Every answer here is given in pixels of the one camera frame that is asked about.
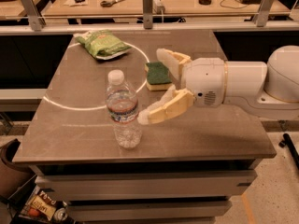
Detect grey drawer cabinet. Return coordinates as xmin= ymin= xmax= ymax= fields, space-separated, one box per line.
xmin=29 ymin=159 xmax=264 ymax=224

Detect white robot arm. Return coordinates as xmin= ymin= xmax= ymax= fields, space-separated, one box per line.
xmin=138 ymin=46 xmax=299 ymax=125

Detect snack box on floor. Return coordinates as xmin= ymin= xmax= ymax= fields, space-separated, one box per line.
xmin=29 ymin=194 xmax=57 ymax=220

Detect scissors on back desk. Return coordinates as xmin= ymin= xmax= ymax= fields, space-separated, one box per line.
xmin=100 ymin=0 xmax=126 ymax=7

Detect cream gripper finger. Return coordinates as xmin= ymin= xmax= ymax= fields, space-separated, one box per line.
xmin=137 ymin=85 xmax=195 ymax=125
xmin=156 ymin=49 xmax=192 ymax=80

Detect clear plastic water bottle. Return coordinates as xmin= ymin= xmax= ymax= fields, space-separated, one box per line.
xmin=106 ymin=70 xmax=142 ymax=149

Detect black cable on desk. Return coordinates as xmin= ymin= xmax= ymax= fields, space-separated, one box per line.
xmin=219 ymin=0 xmax=242 ymax=10

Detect green yellow sponge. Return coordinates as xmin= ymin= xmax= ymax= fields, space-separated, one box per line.
xmin=145 ymin=62 xmax=172 ymax=91

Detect black pole on floor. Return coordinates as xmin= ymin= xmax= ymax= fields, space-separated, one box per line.
xmin=278 ymin=133 xmax=299 ymax=170

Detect brown trash bin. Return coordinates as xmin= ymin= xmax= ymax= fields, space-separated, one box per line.
xmin=0 ymin=139 xmax=34 ymax=199

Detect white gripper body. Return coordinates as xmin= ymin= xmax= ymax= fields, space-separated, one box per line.
xmin=181 ymin=58 xmax=226 ymax=107

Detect green chip bag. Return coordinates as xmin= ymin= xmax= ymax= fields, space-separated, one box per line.
xmin=74 ymin=30 xmax=131 ymax=60

